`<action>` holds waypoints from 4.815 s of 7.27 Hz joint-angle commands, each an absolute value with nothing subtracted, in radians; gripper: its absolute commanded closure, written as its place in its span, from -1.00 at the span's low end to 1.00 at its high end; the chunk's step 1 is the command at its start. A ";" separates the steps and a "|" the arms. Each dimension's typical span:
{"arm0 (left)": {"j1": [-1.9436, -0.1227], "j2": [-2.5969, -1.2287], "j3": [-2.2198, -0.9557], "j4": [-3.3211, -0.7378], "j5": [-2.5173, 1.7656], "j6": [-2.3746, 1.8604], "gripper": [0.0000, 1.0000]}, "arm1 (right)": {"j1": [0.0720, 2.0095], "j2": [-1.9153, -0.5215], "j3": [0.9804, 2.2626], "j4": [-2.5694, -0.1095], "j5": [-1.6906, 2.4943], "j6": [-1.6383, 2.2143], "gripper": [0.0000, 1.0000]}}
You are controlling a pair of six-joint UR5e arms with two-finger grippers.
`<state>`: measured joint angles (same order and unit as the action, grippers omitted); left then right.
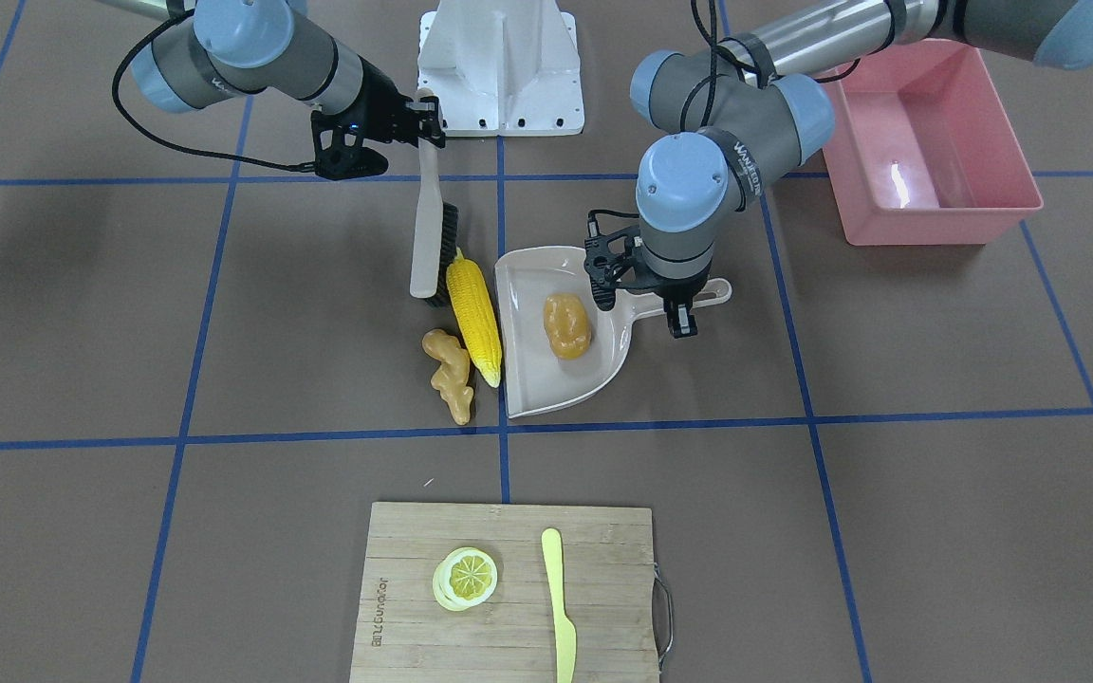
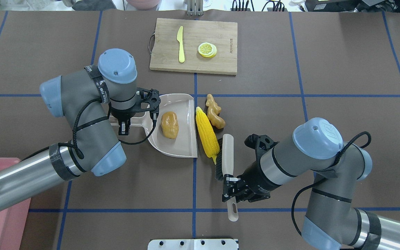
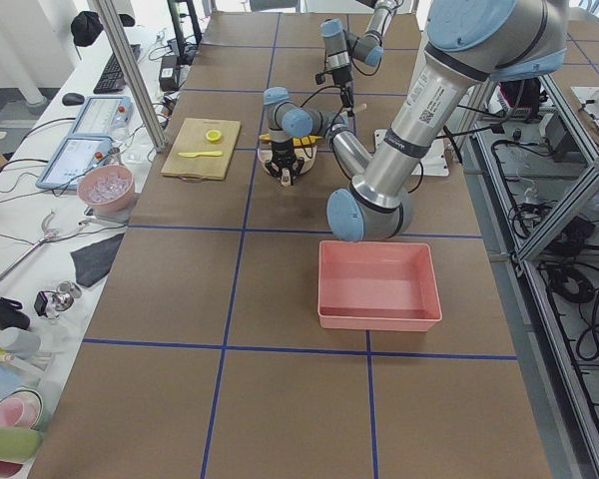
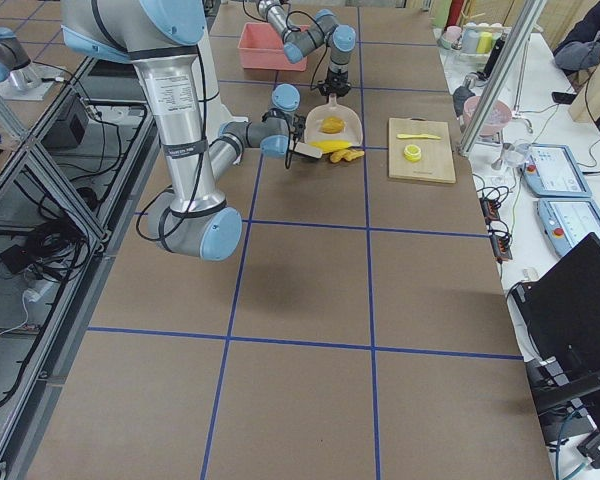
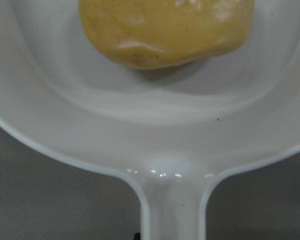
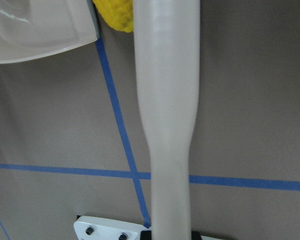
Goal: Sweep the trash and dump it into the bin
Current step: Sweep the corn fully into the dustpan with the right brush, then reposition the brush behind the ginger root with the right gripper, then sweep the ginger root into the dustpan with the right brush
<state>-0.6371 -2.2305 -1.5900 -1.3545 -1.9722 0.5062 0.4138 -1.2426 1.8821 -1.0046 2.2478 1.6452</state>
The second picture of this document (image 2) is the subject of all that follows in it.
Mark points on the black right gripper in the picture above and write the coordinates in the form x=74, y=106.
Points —
x=254, y=179

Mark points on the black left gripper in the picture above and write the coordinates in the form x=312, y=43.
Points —
x=121, y=114

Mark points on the beige hand brush black bristles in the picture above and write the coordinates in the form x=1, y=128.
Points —
x=225, y=166

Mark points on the brown toy potato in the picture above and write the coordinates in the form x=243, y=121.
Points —
x=170, y=125

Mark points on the yellow toy corn cob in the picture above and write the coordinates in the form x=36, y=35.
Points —
x=207, y=136

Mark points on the beige plastic dustpan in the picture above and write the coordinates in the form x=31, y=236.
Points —
x=185, y=144

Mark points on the tan toy ginger root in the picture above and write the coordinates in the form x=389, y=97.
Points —
x=213, y=111

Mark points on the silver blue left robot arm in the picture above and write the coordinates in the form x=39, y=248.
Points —
x=98, y=103

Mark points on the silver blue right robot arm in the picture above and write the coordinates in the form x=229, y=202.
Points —
x=330, y=220

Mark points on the pink plastic bin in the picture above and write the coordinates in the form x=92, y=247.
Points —
x=13, y=219

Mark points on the wooden cutting board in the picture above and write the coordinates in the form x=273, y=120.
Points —
x=164, y=54

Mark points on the yellow plastic knife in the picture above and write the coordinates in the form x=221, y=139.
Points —
x=180, y=39

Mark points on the yellow lemon slices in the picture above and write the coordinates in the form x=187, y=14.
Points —
x=207, y=50

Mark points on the pink bowl with clear pieces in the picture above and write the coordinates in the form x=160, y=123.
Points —
x=143, y=4

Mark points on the dark grey cloth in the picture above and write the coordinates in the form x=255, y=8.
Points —
x=93, y=5

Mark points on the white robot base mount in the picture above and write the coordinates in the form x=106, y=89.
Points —
x=193, y=244

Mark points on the aluminium frame post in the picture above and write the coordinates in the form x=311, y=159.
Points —
x=194, y=7

